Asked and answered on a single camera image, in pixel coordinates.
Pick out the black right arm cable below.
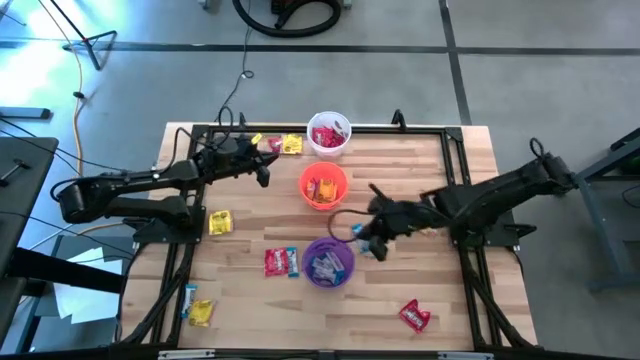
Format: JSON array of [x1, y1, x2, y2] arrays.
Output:
[[326, 208, 382, 245]]

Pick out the orange candy packet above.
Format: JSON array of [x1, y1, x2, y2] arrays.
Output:
[[315, 178, 339, 204]]

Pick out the black T-shaped tool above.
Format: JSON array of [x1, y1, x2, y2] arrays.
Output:
[[0, 158, 32, 188]]

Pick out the grey metal desk frame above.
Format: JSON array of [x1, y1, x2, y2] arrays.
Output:
[[569, 127, 640, 292]]

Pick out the yellow power cable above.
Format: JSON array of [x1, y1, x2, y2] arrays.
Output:
[[37, 0, 86, 174]]

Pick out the black tripod stand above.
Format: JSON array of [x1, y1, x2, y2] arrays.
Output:
[[48, 0, 119, 72]]

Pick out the black vacuum hose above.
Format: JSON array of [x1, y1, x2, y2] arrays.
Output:
[[231, 0, 345, 39]]

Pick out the white plastic bucket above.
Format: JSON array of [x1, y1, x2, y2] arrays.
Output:
[[305, 110, 353, 162]]

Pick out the black desk leg beam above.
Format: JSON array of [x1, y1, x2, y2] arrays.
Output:
[[0, 246, 126, 354]]

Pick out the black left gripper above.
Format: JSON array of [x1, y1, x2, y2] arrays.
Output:
[[194, 134, 281, 189]]

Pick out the grey metal bar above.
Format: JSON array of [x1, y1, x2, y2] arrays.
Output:
[[0, 105, 53, 121]]

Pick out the dark grey desk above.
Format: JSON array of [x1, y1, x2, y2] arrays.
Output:
[[0, 136, 60, 281]]

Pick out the white paper sheets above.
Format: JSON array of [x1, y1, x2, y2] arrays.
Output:
[[51, 246, 125, 326]]

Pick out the silver metal bracket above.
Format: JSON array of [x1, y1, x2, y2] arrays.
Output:
[[157, 349, 217, 360], [437, 351, 495, 360]]

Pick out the black aluminium table frame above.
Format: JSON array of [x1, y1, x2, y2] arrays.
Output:
[[112, 122, 539, 360]]

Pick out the orange plastic bucket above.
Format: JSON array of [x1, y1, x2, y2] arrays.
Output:
[[298, 160, 351, 213]]

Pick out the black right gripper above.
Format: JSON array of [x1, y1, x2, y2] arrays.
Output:
[[368, 182, 439, 263]]

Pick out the purple plastic bucket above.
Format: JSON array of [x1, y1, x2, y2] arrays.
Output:
[[301, 236, 358, 290]]

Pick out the black floor cable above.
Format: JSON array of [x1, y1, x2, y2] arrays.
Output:
[[213, 0, 256, 124]]

